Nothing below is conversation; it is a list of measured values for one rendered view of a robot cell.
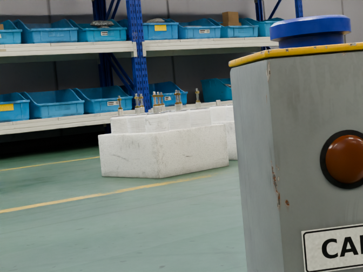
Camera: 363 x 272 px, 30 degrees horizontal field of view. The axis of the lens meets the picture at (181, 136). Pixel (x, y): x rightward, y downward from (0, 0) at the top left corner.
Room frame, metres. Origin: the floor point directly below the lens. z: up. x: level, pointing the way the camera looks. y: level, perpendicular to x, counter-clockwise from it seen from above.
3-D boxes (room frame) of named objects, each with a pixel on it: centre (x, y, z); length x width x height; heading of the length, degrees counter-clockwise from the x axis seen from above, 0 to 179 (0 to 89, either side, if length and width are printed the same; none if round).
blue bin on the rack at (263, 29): (6.41, -0.85, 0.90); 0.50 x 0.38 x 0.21; 34
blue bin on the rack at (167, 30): (5.69, 0.22, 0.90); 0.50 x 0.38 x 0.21; 34
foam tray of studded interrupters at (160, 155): (2.89, 0.08, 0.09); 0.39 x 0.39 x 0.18; 42
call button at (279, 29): (0.34, -0.07, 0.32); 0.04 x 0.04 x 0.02
